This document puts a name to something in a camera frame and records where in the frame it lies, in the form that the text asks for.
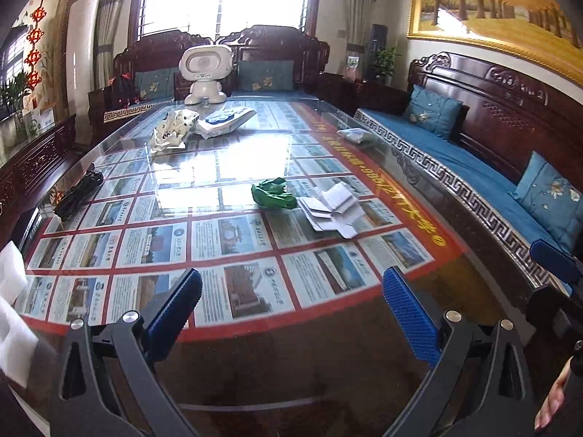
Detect white tissue wad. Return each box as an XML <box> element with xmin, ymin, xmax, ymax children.
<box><xmin>337</xmin><ymin>128</ymin><xmax>376</xmax><ymax>145</ymax></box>

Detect gold framed landscape painting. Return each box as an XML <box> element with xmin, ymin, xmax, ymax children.
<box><xmin>407</xmin><ymin>0</ymin><xmax>582</xmax><ymax>86</ymax></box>

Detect white blue package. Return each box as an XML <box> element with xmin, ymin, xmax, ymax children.
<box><xmin>195</xmin><ymin>107</ymin><xmax>257</xmax><ymax>139</ymax></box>

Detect black water dispenser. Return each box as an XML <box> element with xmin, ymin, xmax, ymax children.
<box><xmin>365</xmin><ymin>24</ymin><xmax>388</xmax><ymax>81</ymax></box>

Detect green crumpled wrapper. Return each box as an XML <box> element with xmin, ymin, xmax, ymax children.
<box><xmin>251</xmin><ymin>178</ymin><xmax>297</xmax><ymax>209</ymax></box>

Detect crumpled white patterned bag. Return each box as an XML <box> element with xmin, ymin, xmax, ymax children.
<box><xmin>148</xmin><ymin>109</ymin><xmax>200</xmax><ymax>154</ymax></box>

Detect green plant in vase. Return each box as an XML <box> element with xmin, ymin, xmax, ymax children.
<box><xmin>1</xmin><ymin>71</ymin><xmax>32</xmax><ymax>142</ymax></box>

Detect white paper pieces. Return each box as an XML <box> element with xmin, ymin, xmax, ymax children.
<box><xmin>297</xmin><ymin>182</ymin><xmax>365</xmax><ymax>240</ymax></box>

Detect person right hand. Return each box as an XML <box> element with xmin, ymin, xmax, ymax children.
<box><xmin>535</xmin><ymin>359</ymin><xmax>571</xmax><ymax>431</ymax></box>

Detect potted green plant corner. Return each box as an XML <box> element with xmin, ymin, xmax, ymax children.
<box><xmin>372</xmin><ymin>46</ymin><xmax>400</xmax><ymax>85</ymax></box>

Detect carved wooden sofa rear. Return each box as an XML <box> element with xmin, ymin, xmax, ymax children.
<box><xmin>88</xmin><ymin>25</ymin><xmax>330</xmax><ymax>143</ymax></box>

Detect teal pillow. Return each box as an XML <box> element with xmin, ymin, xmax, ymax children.
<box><xmin>134</xmin><ymin>67</ymin><xmax>179</xmax><ymax>102</ymax></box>
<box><xmin>237</xmin><ymin>60</ymin><xmax>294</xmax><ymax>92</ymax></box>

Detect blue embroidered pillow far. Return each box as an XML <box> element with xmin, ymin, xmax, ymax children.
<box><xmin>403</xmin><ymin>85</ymin><xmax>462</xmax><ymax>140</ymax></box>

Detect white standing air conditioner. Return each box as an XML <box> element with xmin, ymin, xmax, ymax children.
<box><xmin>65</xmin><ymin>0</ymin><xmax>98</xmax><ymax>145</ymax></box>

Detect teal pillow rear right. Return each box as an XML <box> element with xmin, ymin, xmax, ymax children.
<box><xmin>237</xmin><ymin>60</ymin><xmax>294</xmax><ymax>92</ymax></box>

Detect white toy robot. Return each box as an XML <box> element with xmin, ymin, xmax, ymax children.
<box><xmin>179</xmin><ymin>44</ymin><xmax>233</xmax><ymax>106</ymax></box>

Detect red chinese knot decoration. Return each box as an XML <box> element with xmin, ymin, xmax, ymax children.
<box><xmin>24</xmin><ymin>0</ymin><xmax>46</xmax><ymax>92</ymax></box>

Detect blue embroidered pillow near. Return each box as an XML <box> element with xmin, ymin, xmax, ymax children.
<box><xmin>510</xmin><ymin>151</ymin><xmax>582</xmax><ymax>253</ymax></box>

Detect blue embroidered pillow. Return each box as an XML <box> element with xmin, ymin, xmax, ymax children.
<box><xmin>510</xmin><ymin>151</ymin><xmax>582</xmax><ymax>253</ymax></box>
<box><xmin>403</xmin><ymin>85</ymin><xmax>462</xmax><ymax>140</ymax></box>

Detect wooden tv cabinet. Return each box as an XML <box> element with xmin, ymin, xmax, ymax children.
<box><xmin>0</xmin><ymin>115</ymin><xmax>80</xmax><ymax>248</ymax></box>

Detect teal pillow rear left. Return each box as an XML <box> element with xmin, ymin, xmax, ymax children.
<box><xmin>134</xmin><ymin>67</ymin><xmax>179</xmax><ymax>102</ymax></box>

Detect black cable bundle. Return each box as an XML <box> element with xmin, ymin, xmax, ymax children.
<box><xmin>52</xmin><ymin>163</ymin><xmax>105</xmax><ymax>222</ymax></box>

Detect long wooden sofa blue cushion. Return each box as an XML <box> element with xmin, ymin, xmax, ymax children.
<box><xmin>353</xmin><ymin>50</ymin><xmax>583</xmax><ymax>297</ymax></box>

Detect black television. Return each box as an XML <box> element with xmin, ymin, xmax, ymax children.
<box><xmin>1</xmin><ymin>25</ymin><xmax>29</xmax><ymax>84</ymax></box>

